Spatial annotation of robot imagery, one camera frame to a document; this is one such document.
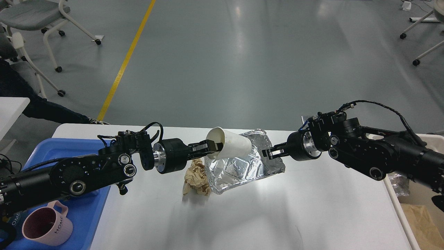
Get grey office chair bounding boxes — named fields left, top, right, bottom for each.
left=0, top=0, right=102, bottom=73
left=0, top=27, right=66, bottom=98

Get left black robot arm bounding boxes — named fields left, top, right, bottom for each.
left=1, top=123, right=224, bottom=217

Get white side table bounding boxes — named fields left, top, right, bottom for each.
left=0, top=97, right=30, bottom=139

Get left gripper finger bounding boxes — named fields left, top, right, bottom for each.
left=189, top=140, right=223, bottom=160

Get brown paper in bin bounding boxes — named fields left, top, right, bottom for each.
left=401, top=203, right=444, bottom=250

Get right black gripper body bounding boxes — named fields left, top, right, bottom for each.
left=287, top=132, right=322, bottom=161

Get white chair base right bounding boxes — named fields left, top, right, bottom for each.
left=400, top=0, right=444, bottom=67

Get crumpled foil in bin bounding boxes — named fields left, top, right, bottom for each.
left=387, top=172, right=410, bottom=197

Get dark blue mug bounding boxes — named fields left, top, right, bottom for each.
left=0, top=211, right=28, bottom=241

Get seated person dark clothes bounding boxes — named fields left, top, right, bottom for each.
left=0, top=59, right=106, bottom=125

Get grey office chair near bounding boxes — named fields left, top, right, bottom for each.
left=0, top=27, right=66, bottom=98

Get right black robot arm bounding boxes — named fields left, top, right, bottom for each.
left=262, top=100, right=444, bottom=210

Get brown paper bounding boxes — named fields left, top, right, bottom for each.
left=401, top=203, right=444, bottom=250
left=182, top=158, right=211, bottom=196

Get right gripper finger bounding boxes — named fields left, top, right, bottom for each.
left=262, top=143, right=289, bottom=160

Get aluminium foil tray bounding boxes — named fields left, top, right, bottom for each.
left=204, top=129, right=285, bottom=194

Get pink ceramic mug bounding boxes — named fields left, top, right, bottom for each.
left=21, top=200, right=73, bottom=246

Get cream paper cup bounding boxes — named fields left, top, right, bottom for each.
left=206, top=127, right=252, bottom=160

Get grey office chair far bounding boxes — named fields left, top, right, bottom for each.
left=0, top=0, right=102, bottom=73

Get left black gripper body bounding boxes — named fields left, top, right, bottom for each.
left=153, top=138, right=190, bottom=174

